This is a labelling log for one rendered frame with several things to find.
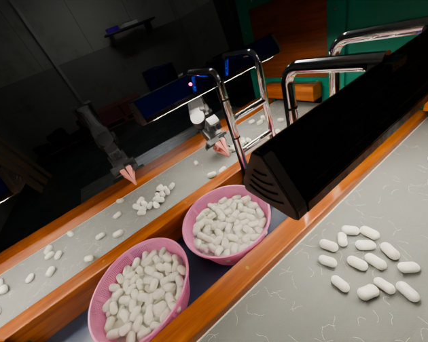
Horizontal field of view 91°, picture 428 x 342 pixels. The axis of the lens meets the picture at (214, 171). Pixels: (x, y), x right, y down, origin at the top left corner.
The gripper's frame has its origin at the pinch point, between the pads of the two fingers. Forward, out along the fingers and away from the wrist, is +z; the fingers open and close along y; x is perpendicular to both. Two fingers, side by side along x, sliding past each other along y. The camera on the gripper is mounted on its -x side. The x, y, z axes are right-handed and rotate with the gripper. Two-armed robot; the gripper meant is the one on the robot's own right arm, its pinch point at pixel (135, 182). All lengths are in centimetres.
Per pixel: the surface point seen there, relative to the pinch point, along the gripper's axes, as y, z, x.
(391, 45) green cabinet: 91, 24, -41
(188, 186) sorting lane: 16.0, 14.6, -2.7
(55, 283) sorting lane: -36.4, 16.5, -4.1
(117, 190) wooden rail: -8.2, -6.8, 12.3
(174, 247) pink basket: -0.4, 31.4, -18.5
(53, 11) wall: 53, -554, 247
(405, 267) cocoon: 32, 62, -45
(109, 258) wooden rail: -17.9, 21.8, -11.9
